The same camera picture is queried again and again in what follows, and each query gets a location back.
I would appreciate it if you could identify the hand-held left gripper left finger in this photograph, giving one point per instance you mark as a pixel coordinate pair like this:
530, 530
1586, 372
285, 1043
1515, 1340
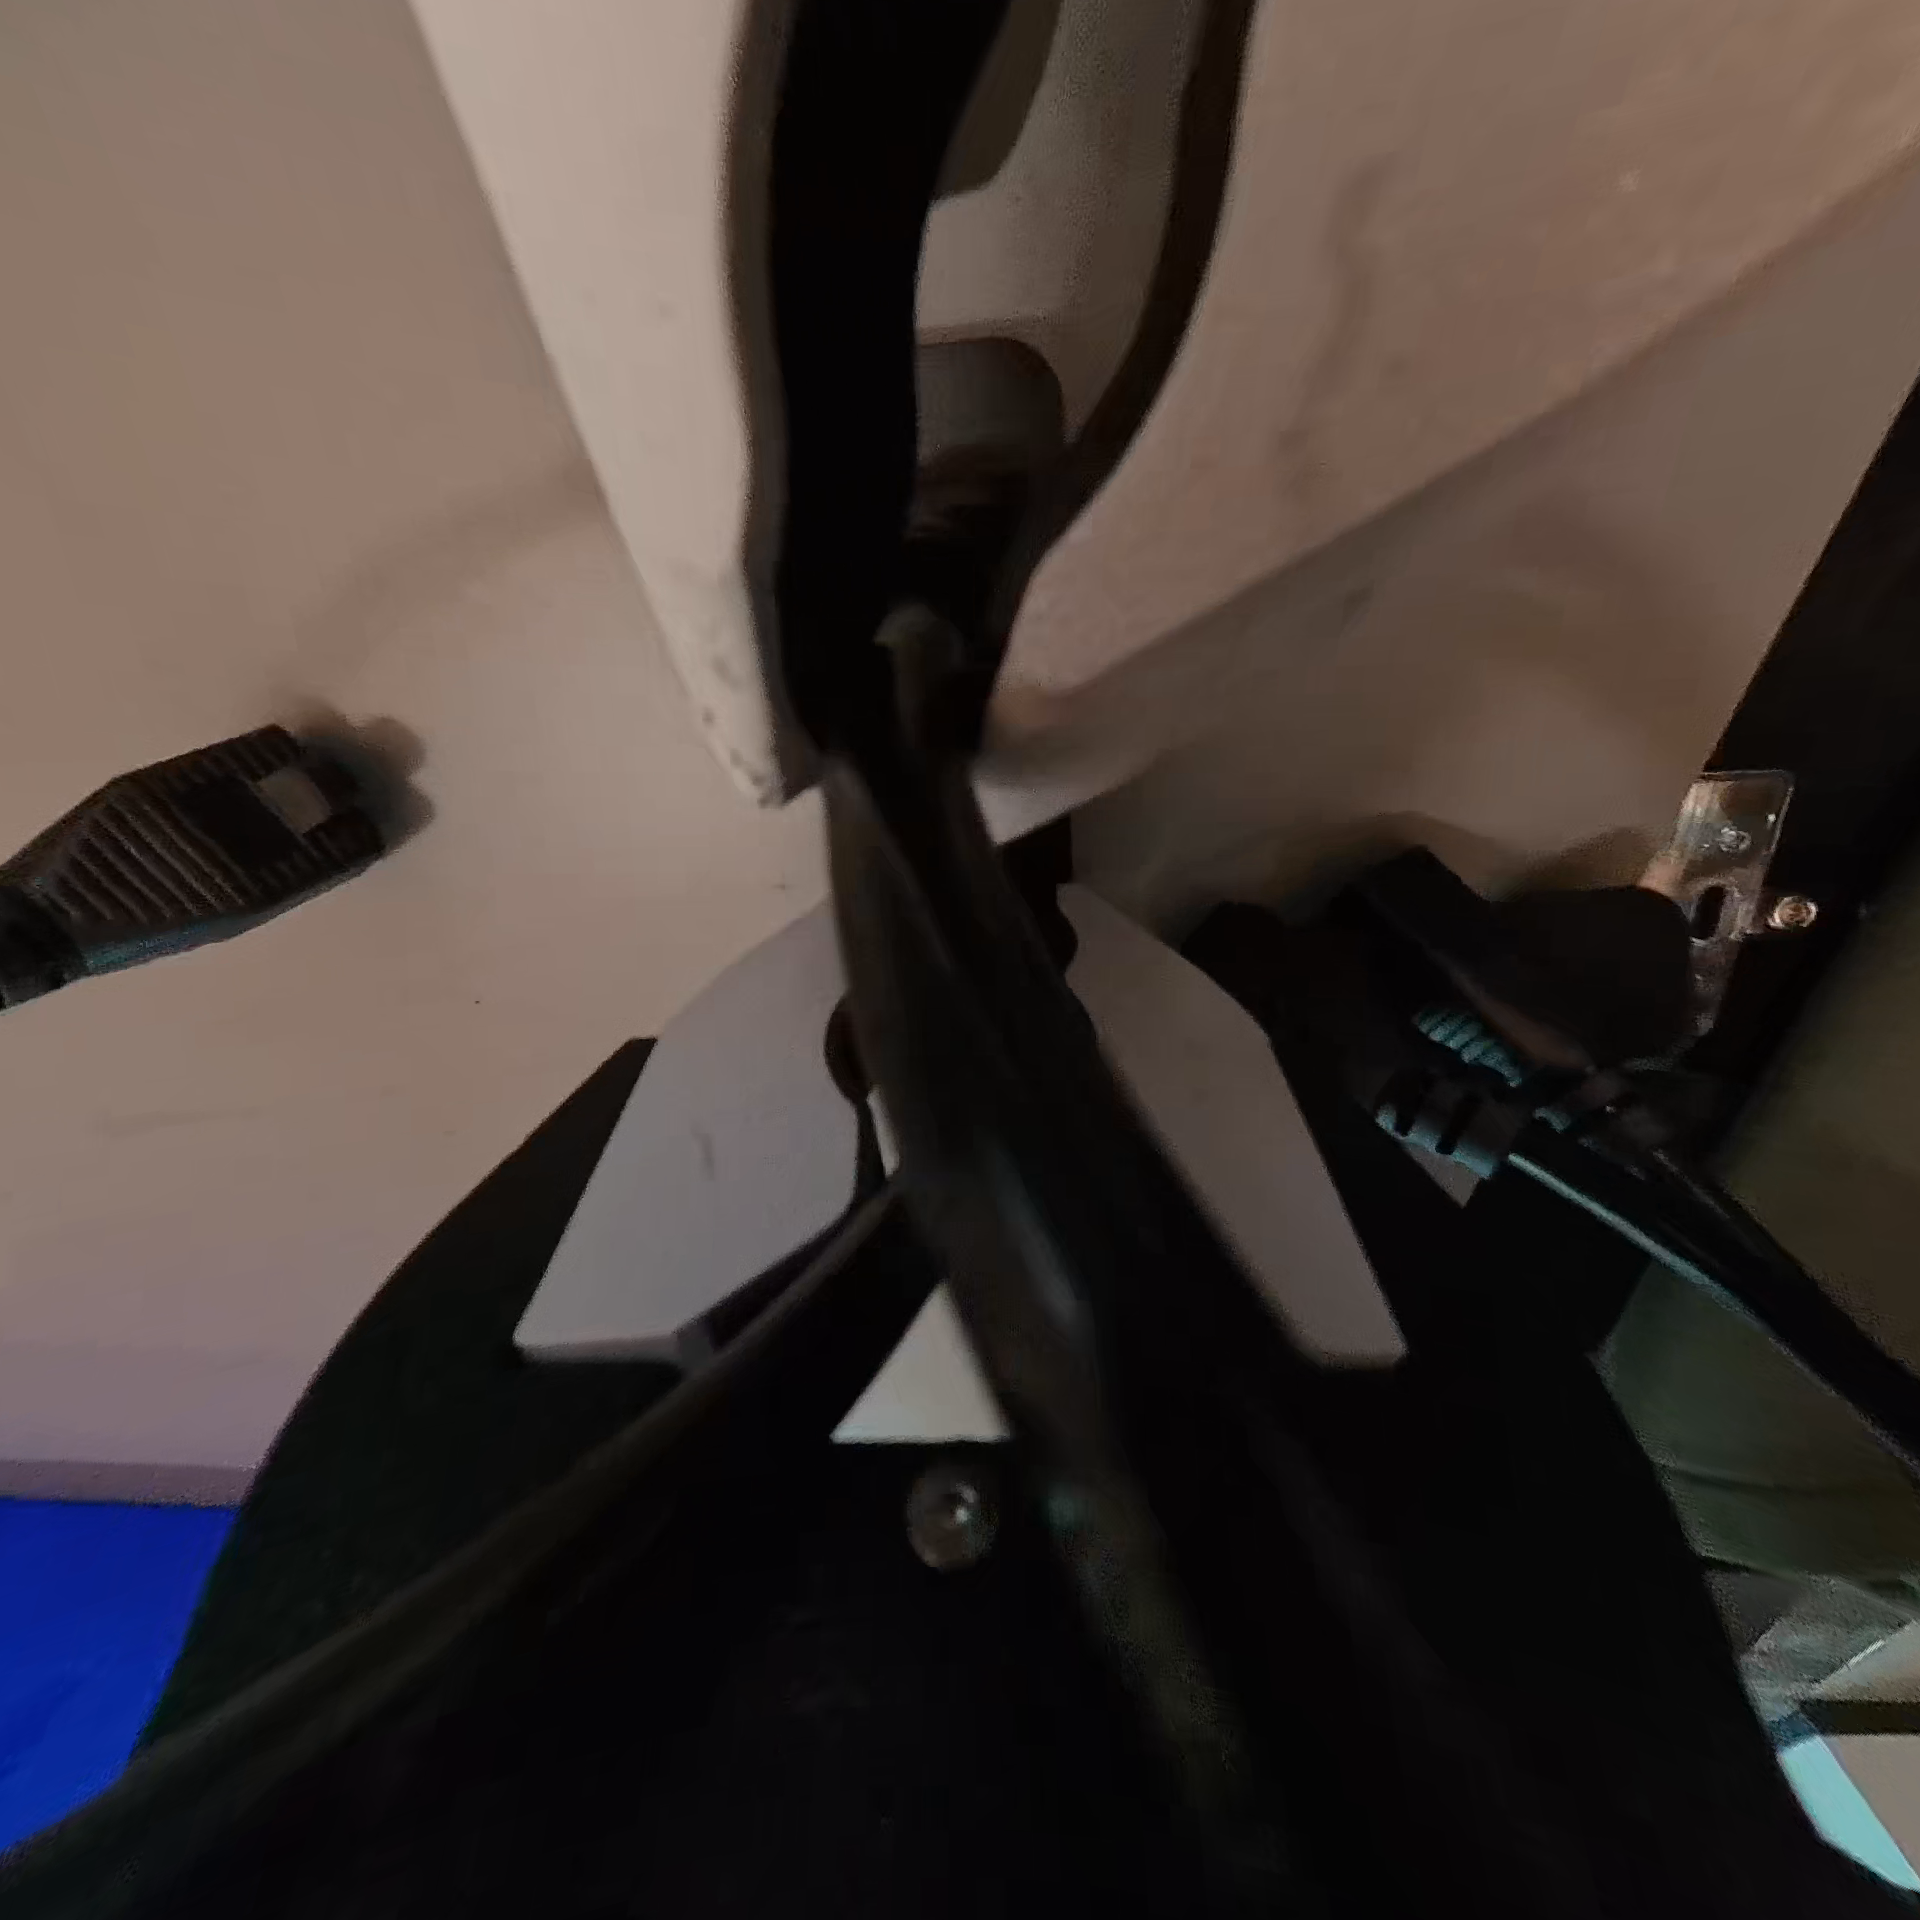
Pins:
706, 1170

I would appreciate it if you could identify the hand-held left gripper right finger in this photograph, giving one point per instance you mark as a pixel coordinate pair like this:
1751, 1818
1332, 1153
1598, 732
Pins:
1231, 1170

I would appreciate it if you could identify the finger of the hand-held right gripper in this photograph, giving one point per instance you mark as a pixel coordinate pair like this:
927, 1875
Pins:
599, 225
1424, 225

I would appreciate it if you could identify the blue plastic bin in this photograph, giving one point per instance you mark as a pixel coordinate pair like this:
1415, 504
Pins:
91, 1651

